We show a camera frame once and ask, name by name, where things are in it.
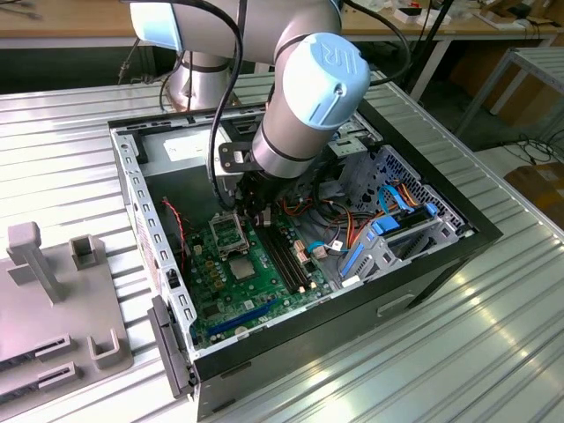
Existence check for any metal locking lever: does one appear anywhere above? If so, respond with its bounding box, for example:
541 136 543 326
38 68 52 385
236 214 250 257

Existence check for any metal socket cover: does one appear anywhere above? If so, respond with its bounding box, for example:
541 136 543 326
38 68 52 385
206 214 249 259

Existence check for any silver CPU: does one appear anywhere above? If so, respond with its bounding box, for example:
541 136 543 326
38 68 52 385
228 258 257 282

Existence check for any black RAM slot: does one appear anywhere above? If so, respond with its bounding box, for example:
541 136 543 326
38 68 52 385
263 225 303 293
257 225 298 295
273 219 314 288
269 224 308 291

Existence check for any grey power supply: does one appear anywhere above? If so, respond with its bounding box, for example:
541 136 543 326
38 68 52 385
138 124 242 230

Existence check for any grey optical drive bay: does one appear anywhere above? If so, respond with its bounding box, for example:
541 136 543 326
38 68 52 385
325 118 382 202

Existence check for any black case fan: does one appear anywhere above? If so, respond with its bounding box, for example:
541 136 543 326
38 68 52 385
149 193 193 286

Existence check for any green motherboard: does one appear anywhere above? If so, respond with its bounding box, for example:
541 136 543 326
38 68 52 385
182 210 337 350

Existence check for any blue expansion slot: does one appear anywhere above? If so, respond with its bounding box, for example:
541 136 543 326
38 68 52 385
205 298 279 339

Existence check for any hard disk in blue carrier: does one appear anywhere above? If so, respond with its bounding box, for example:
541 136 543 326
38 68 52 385
371 203 438 242

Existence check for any black open PC case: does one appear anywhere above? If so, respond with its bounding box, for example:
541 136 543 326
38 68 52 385
108 91 503 419

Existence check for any grey metal disk bay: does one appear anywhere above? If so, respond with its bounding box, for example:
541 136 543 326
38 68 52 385
338 215 476 288

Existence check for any dark grey case latch bar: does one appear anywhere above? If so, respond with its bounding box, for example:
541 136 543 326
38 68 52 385
146 293 198 401

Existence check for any small white box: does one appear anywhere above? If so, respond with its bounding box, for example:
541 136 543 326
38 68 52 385
393 6 452 26

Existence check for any grey parts rack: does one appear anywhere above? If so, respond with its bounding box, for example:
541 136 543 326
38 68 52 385
0 222 136 397

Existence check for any long wooden desk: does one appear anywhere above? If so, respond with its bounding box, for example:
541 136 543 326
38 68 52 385
0 0 564 50

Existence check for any labelled brown cardboard box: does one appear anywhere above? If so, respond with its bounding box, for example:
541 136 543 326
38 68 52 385
503 161 564 218

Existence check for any large brown cardboard box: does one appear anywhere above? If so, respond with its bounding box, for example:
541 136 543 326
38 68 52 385
449 43 557 130

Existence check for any grey slatted side table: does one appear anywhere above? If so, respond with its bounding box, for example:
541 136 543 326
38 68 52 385
456 46 564 138

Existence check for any red orange wire bundle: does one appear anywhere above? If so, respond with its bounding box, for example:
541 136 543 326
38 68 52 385
281 193 317 218

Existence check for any white camera on black mount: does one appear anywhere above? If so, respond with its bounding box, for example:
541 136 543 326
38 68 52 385
217 141 256 197

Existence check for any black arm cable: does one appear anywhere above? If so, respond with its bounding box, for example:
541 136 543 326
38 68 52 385
342 0 413 87
205 0 244 211

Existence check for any red black twisted wire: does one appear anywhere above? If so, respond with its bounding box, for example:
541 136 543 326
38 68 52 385
160 197 189 266

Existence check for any orange black wire bundle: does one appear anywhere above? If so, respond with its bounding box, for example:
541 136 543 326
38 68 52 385
323 200 385 253

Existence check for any blue plastic rail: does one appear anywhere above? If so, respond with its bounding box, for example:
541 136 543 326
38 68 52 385
339 243 367 279

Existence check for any blue flat data wire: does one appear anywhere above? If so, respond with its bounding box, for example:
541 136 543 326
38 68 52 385
377 183 416 218

